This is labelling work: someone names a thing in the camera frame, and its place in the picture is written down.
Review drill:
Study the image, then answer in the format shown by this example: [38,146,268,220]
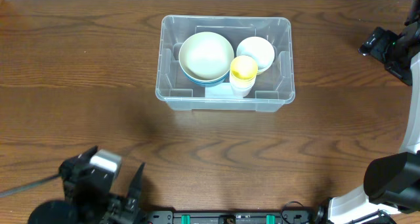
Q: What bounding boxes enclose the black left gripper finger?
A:
[58,146,98,181]
[126,162,146,214]

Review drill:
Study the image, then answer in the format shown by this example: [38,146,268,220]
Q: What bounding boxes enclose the clear plastic storage bin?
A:
[155,15,296,112]

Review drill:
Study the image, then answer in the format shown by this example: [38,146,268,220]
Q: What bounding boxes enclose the white small bowl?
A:
[236,36,276,74]

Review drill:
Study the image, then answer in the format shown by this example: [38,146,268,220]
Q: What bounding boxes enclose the blue large bowl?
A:
[182,70,230,82]
[188,77,226,87]

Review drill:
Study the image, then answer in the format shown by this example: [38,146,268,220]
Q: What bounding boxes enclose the yellow cup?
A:
[229,74,256,87]
[230,55,258,81]

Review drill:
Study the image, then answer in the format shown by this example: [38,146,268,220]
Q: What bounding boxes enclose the pink cup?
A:
[232,92,249,98]

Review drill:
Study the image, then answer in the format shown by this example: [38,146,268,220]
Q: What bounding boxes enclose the cream large bowl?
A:
[178,32,234,79]

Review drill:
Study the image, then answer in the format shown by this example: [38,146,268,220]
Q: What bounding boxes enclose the light blue cup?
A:
[230,83,253,93]

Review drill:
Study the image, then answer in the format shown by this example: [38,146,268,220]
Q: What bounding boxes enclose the cream cup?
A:
[230,79,255,87]

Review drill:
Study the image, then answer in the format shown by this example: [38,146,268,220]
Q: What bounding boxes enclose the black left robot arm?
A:
[28,146,146,224]

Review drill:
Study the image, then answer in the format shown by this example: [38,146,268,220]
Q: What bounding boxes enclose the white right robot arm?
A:
[309,0,419,223]

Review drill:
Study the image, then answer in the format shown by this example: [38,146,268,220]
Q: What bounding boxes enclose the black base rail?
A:
[140,207,325,224]

